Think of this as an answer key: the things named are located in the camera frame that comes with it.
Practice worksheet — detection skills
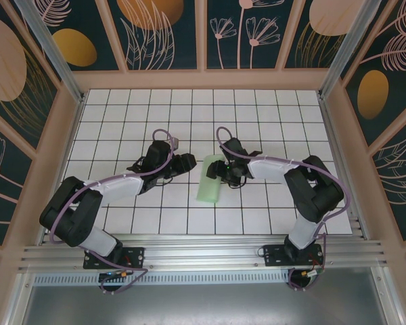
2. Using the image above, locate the grey metal plate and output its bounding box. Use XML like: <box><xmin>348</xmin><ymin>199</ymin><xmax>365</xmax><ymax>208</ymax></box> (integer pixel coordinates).
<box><xmin>6</xmin><ymin>272</ymin><xmax>403</xmax><ymax>325</ymax></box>

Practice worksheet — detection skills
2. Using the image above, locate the light green paper sheet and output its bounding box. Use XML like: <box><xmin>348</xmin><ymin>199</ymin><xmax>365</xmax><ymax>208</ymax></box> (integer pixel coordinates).
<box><xmin>196</xmin><ymin>154</ymin><xmax>224</xmax><ymax>204</ymax></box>

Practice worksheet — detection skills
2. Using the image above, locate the small circuit board with plug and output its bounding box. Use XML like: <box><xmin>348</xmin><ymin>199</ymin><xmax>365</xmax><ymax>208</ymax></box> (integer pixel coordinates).
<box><xmin>300</xmin><ymin>267</ymin><xmax>326</xmax><ymax>279</ymax></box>
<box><xmin>99</xmin><ymin>269</ymin><xmax>136</xmax><ymax>281</ymax></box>

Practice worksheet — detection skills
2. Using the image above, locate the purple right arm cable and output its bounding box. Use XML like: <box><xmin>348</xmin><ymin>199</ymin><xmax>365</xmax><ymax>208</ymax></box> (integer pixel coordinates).
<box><xmin>216</xmin><ymin>126</ymin><xmax>349</xmax><ymax>292</ymax></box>

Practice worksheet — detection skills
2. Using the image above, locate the thin black left gripper wire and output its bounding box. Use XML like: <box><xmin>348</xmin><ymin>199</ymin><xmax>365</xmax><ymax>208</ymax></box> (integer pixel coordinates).
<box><xmin>154</xmin><ymin>175</ymin><xmax>175</xmax><ymax>188</ymax></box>

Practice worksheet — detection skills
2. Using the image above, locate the aluminium rail frame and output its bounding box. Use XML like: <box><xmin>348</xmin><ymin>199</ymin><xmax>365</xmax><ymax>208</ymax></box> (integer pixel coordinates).
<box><xmin>18</xmin><ymin>232</ymin><xmax>390</xmax><ymax>274</ymax></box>

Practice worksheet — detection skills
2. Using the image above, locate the white grid mat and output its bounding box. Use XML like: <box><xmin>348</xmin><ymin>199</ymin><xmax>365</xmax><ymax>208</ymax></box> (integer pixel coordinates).
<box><xmin>45</xmin><ymin>88</ymin><xmax>355</xmax><ymax>236</ymax></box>

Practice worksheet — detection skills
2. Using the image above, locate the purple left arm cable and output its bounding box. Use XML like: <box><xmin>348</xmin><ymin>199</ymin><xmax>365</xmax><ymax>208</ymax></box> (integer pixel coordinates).
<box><xmin>48</xmin><ymin>128</ymin><xmax>149</xmax><ymax>295</ymax></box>

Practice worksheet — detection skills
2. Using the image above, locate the slotted grey cable duct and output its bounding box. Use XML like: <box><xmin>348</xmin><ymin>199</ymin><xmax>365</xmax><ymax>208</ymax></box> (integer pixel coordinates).
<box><xmin>33</xmin><ymin>273</ymin><xmax>292</xmax><ymax>285</ymax></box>

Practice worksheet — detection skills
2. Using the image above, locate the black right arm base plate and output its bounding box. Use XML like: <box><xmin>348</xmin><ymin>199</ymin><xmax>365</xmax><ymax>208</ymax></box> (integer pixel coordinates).
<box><xmin>263</xmin><ymin>244</ymin><xmax>325</xmax><ymax>267</ymax></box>

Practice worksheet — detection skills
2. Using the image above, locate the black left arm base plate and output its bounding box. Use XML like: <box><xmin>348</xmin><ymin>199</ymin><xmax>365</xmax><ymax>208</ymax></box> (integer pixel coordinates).
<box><xmin>83</xmin><ymin>246</ymin><xmax>145</xmax><ymax>270</ymax></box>

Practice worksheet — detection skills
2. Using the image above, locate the aluminium corner post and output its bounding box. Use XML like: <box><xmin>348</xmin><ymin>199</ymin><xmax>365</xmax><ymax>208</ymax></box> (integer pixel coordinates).
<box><xmin>317</xmin><ymin>0</ymin><xmax>383</xmax><ymax>101</ymax></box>
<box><xmin>13</xmin><ymin>0</ymin><xmax>87</xmax><ymax>104</ymax></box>

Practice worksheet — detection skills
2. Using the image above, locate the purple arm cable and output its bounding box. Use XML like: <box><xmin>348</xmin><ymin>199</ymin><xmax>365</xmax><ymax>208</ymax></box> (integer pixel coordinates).
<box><xmin>48</xmin><ymin>128</ymin><xmax>149</xmax><ymax>295</ymax></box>
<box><xmin>216</xmin><ymin>126</ymin><xmax>349</xmax><ymax>292</ymax></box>

